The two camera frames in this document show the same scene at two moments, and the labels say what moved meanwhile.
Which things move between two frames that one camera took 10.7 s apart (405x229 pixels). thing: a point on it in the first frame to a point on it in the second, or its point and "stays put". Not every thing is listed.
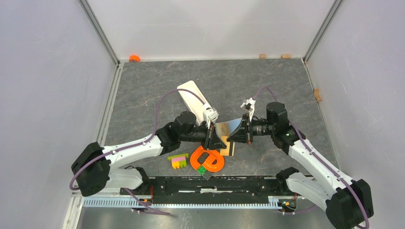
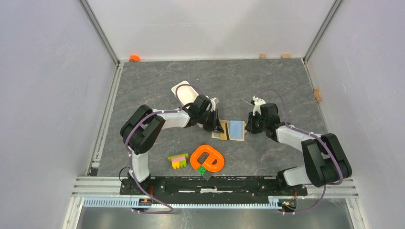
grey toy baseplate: [207, 175] stays put
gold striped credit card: [225, 152] to [223, 135]
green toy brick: [201, 170] stays put
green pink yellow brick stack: [178, 161] stays put
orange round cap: [134, 57] stays put
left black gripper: [213, 141] to [214, 123]
